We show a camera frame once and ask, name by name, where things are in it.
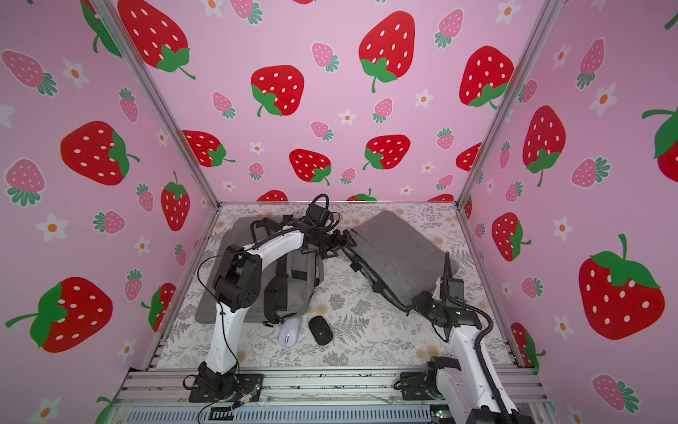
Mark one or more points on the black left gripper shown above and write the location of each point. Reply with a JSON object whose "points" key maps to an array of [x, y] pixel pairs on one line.
{"points": [[338, 244]]}

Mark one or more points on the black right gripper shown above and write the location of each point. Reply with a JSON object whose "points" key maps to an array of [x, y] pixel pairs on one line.
{"points": [[399, 298]]}

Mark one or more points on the grey laptop sleeve bag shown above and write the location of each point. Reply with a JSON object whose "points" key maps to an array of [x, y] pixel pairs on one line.
{"points": [[397, 260]]}

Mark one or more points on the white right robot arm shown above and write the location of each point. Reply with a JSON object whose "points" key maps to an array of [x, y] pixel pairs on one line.
{"points": [[471, 360]]}

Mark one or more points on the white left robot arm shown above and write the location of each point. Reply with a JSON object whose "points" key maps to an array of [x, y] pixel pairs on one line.
{"points": [[218, 374]]}

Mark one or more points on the black computer mouse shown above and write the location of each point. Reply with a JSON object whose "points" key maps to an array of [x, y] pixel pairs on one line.
{"points": [[320, 330]]}

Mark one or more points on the lilac computer mouse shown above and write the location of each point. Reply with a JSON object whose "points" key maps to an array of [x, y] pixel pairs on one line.
{"points": [[288, 337]]}

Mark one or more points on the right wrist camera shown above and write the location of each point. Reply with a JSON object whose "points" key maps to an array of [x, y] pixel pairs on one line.
{"points": [[451, 292]]}

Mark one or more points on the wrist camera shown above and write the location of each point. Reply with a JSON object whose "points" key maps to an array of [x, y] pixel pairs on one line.
{"points": [[451, 292], [317, 215]]}

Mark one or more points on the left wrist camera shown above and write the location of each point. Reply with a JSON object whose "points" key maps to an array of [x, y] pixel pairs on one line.
{"points": [[317, 215]]}

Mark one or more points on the grey backpack with black straps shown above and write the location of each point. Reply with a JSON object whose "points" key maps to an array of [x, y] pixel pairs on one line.
{"points": [[287, 285]]}

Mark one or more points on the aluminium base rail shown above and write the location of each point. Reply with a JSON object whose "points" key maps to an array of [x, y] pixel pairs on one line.
{"points": [[375, 394]]}

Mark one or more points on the aluminium frame post left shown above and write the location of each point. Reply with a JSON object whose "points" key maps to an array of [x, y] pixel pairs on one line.
{"points": [[111, 20]]}

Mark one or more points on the aluminium frame post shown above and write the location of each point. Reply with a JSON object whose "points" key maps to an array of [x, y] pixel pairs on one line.
{"points": [[535, 42], [111, 20]]}

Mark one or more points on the aluminium frame post right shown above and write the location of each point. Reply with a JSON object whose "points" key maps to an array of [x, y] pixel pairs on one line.
{"points": [[535, 42]]}

